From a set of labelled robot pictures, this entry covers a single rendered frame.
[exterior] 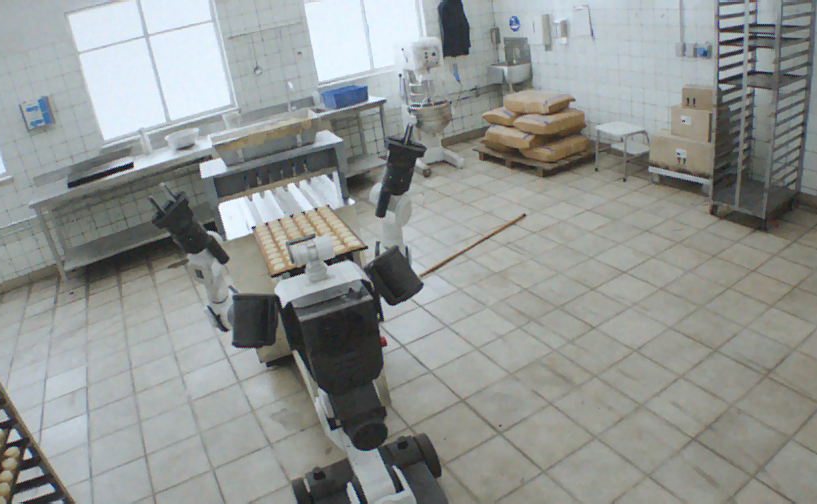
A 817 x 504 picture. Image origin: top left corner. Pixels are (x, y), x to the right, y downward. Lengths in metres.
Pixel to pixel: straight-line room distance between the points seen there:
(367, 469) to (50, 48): 4.74
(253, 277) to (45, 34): 3.54
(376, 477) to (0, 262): 4.81
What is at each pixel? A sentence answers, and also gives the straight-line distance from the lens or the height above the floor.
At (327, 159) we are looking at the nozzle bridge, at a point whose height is 1.08.
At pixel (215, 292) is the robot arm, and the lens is 1.78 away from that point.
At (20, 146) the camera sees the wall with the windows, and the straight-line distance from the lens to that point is 5.82.
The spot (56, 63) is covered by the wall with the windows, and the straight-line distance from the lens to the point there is 5.73.
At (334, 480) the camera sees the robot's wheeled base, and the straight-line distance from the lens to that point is 2.24.
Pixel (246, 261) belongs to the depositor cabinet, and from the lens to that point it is 2.92.
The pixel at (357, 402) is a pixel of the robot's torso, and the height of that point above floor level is 0.76.
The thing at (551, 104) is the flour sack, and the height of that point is 0.65.
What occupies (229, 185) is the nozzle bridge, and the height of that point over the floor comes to 1.08.
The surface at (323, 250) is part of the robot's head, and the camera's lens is 1.55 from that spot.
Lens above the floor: 1.82
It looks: 25 degrees down
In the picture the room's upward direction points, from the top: 9 degrees counter-clockwise
